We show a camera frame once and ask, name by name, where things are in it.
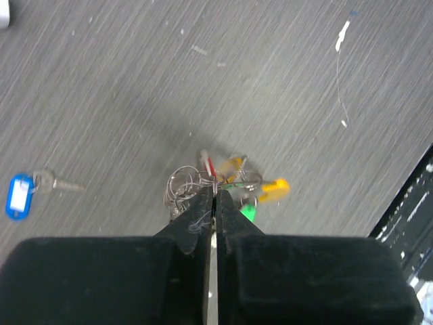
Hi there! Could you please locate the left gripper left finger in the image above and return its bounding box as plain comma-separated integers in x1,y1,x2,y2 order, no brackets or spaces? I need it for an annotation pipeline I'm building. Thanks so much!
1,189,214,324

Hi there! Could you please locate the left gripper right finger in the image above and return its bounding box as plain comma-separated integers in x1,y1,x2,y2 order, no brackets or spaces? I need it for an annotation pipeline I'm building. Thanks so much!
215,191,421,324

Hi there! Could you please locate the large keyring with yellow handle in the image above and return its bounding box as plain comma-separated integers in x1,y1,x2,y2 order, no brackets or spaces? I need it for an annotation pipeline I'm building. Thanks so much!
163,155,290,222

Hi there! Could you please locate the red key tag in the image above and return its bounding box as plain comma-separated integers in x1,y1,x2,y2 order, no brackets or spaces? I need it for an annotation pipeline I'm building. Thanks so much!
200,150,217,177

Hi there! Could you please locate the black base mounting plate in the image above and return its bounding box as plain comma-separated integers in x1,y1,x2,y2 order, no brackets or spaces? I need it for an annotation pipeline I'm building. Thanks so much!
368,144,433,325

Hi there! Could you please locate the blue tag key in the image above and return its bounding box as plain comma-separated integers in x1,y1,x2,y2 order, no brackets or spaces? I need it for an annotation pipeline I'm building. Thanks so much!
5,169,85,221

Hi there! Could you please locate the metal clothes rack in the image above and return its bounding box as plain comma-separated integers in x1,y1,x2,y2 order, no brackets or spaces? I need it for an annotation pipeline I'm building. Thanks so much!
0,0,11,30

